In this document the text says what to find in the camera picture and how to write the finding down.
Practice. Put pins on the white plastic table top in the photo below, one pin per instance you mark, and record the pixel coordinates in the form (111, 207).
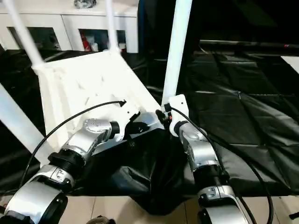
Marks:
(88, 84)

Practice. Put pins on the shiny silver ornament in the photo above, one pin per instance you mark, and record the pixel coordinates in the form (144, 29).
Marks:
(85, 3)

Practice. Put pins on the black robot left foot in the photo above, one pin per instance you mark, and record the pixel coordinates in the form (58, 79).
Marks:
(100, 220)

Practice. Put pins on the white glass-door cabinet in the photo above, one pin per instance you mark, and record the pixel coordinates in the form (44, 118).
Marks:
(65, 23)

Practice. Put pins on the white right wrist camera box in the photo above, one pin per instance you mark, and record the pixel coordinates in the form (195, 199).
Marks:
(178, 107)

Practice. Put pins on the dark grey bar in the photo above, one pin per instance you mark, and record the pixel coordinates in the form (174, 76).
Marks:
(247, 44)

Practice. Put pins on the white plastic table leg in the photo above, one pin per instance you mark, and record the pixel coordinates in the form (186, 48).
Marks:
(18, 123)
(176, 51)
(112, 25)
(23, 35)

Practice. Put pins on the black mat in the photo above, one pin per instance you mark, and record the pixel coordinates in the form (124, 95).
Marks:
(243, 107)

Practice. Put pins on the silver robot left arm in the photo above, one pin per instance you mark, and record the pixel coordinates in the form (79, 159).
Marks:
(79, 149)

